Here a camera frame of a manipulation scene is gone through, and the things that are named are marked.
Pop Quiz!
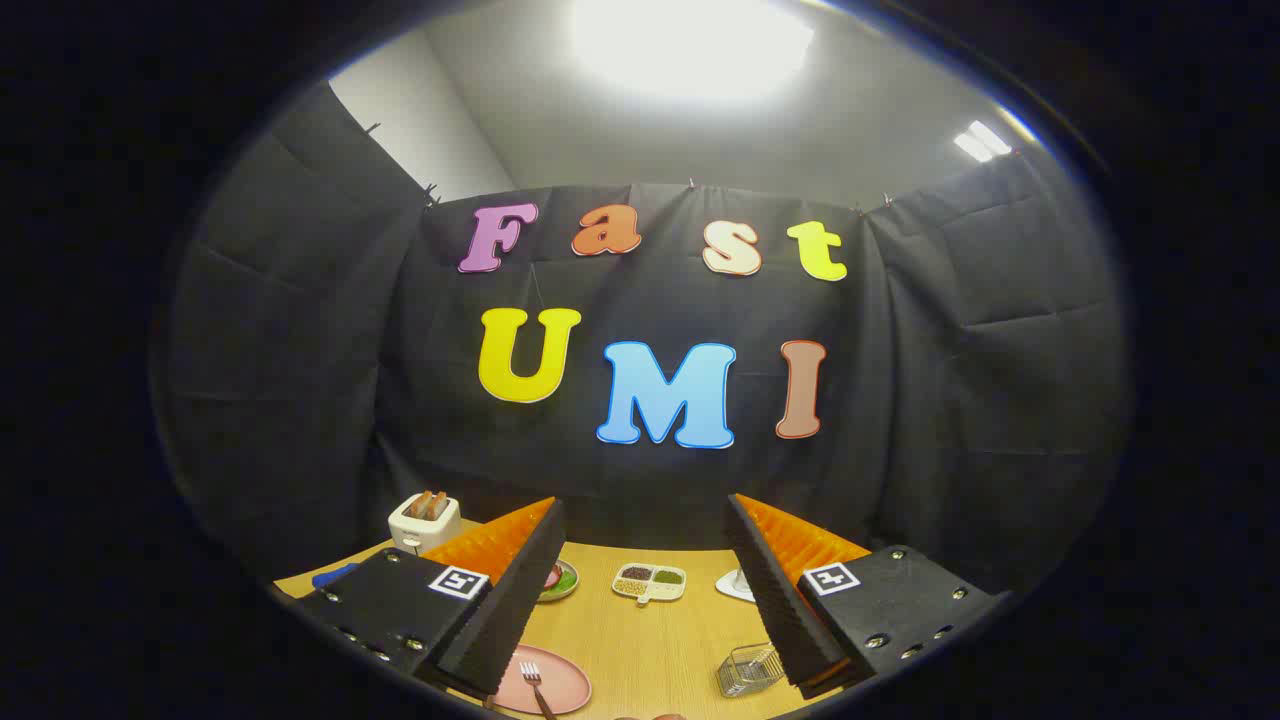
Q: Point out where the white toaster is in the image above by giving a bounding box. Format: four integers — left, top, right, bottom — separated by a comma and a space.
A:
388, 490, 463, 556

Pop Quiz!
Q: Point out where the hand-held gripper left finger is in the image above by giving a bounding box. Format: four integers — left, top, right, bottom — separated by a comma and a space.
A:
293, 497, 567, 698

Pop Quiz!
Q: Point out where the wooden handled fork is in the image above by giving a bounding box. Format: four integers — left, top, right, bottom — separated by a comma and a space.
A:
520, 662, 558, 720

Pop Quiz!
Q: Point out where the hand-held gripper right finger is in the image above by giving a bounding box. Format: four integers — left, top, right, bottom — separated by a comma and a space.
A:
724, 493, 1011, 701

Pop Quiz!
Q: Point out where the white divided dish with beans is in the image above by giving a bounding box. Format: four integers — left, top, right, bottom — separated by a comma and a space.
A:
612, 563, 688, 607

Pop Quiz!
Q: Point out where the pink plate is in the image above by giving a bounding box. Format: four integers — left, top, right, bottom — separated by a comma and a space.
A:
490, 645, 593, 716

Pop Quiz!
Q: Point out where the large round ceiling light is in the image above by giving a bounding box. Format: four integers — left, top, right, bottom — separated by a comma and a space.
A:
570, 0, 816, 101

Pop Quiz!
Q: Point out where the oval plate of food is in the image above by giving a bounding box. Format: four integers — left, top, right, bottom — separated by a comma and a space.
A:
537, 560, 581, 603

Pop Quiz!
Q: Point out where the metal wire cutlery basket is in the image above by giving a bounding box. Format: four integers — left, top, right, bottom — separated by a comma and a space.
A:
716, 643, 788, 698

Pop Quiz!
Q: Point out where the black backdrop cloth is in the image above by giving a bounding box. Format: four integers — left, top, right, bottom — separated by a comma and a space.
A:
150, 80, 1136, 601

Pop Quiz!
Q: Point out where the small ceiling light panel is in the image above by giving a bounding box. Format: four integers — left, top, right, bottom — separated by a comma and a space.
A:
953, 120, 1013, 163

